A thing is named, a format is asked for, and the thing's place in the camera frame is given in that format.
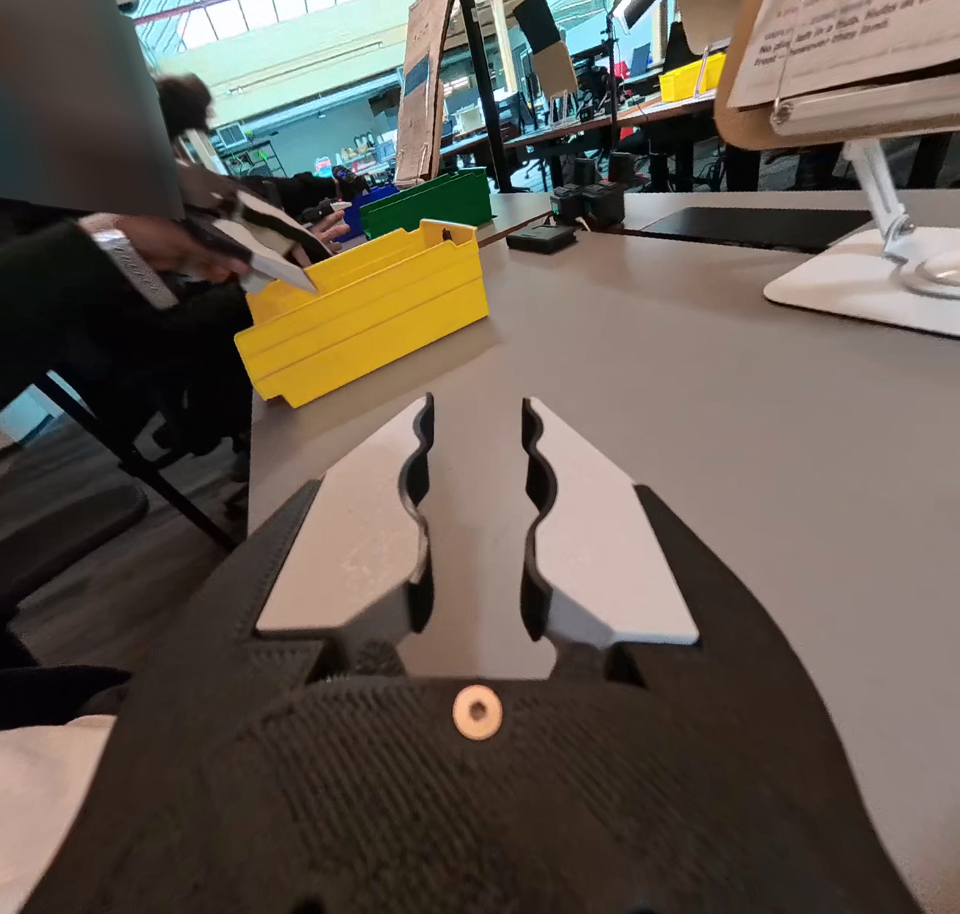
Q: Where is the blue plastic bin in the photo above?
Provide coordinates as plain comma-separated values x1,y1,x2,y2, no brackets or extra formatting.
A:
330,183,400,244

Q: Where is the green plastic bin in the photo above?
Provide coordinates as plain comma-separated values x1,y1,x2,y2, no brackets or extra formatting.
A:
360,168,496,242

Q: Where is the wooden workbench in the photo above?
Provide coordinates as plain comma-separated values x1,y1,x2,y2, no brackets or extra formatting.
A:
438,89,725,191

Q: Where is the cardboard instruction board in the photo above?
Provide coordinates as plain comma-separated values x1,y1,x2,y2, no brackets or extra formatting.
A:
712,0,960,152

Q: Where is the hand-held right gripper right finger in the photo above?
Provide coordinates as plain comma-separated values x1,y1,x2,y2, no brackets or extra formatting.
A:
519,397,700,649

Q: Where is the white document stand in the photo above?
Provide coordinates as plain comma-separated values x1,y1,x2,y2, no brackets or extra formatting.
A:
763,138,960,339

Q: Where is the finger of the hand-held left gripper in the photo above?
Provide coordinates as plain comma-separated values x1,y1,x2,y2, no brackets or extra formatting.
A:
234,193,335,260
212,220,321,296

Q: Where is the grey desk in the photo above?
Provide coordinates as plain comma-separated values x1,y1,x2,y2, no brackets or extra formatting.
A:
247,190,960,914

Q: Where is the black pole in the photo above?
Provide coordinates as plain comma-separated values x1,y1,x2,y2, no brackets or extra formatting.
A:
450,0,515,191

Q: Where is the black flat box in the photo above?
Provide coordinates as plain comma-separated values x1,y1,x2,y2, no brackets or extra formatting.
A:
505,224,579,255

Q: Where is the person's cream sweater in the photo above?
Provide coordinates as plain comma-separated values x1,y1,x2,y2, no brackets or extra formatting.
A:
0,715,117,914

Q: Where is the person's left hand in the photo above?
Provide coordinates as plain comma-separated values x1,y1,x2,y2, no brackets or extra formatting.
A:
137,215,235,281

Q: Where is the person's left forearm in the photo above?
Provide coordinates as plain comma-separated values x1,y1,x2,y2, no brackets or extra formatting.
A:
0,220,181,409

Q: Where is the person's dark green jacket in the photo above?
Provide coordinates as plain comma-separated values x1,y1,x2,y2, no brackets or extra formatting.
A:
0,629,132,731

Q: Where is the black chair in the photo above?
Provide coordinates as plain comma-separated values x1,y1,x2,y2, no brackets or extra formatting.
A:
0,370,241,630

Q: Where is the yellow plastic bin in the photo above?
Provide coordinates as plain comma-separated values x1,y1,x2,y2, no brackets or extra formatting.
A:
658,52,727,103
234,218,490,410

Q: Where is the black desk mat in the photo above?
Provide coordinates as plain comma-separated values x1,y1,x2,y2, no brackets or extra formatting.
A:
641,207,875,254

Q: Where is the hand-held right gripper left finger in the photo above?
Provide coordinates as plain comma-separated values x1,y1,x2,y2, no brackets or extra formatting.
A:
255,393,436,656

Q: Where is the black and brown panel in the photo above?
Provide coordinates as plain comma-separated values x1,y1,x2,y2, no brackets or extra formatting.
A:
513,0,580,98

